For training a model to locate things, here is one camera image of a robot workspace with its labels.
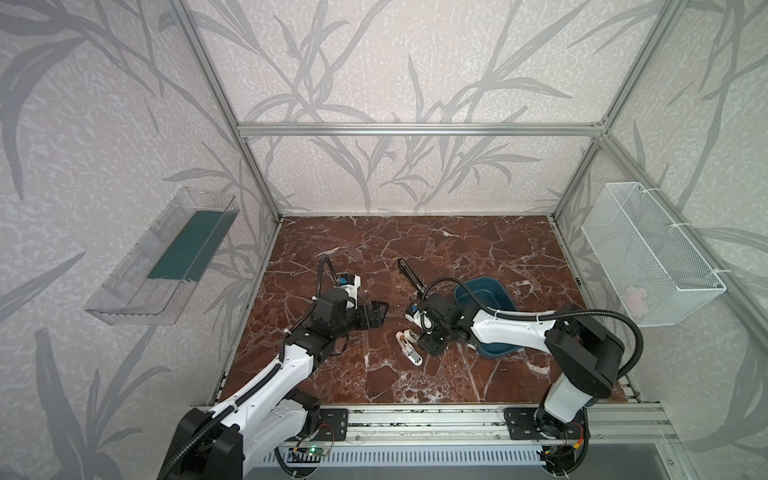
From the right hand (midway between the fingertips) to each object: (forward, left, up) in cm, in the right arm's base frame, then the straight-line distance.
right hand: (424, 329), depth 89 cm
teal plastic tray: (+12, -22, 0) cm, 25 cm away
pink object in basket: (-1, -51, +20) cm, 55 cm away
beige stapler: (-4, +4, +5) cm, 7 cm away
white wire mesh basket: (-1, -48, +33) cm, 58 cm away
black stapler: (+17, +3, +1) cm, 18 cm away
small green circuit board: (-30, +27, +1) cm, 40 cm away
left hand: (+4, +13, +12) cm, 18 cm away
